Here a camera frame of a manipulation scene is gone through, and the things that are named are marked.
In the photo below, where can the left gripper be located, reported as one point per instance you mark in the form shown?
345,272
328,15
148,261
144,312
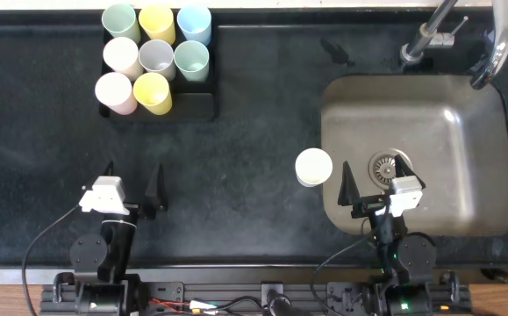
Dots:
136,210

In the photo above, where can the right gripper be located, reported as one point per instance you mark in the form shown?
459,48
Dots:
367,205

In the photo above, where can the white cup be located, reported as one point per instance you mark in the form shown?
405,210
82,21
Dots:
313,167

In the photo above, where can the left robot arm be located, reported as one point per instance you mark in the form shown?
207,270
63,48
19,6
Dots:
119,246

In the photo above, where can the steel sink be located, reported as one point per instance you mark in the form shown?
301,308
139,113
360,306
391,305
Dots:
455,145

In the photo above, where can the yellow cup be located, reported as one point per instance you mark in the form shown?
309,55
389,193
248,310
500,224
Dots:
157,21
151,90

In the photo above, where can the pink cup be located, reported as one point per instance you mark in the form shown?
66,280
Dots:
113,90

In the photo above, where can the black tray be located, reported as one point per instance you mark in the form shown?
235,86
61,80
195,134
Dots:
194,105

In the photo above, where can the grey cup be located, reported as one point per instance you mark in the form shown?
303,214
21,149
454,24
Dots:
156,56

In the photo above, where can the beige cup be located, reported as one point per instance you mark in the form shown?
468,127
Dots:
121,53

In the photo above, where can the green cup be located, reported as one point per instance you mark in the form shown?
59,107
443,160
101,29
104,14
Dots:
191,57
119,19

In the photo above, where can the steel tap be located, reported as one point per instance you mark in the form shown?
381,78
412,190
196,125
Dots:
417,44

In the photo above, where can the blue cup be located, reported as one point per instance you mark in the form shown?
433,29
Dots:
194,22

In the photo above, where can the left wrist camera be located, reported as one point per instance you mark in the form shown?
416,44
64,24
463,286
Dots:
104,195

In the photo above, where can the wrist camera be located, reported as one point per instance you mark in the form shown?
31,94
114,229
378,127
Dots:
405,195
104,195

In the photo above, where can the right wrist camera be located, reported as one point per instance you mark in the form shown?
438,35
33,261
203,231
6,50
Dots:
405,195

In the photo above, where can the mounting rail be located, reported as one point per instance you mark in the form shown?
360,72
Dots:
218,292

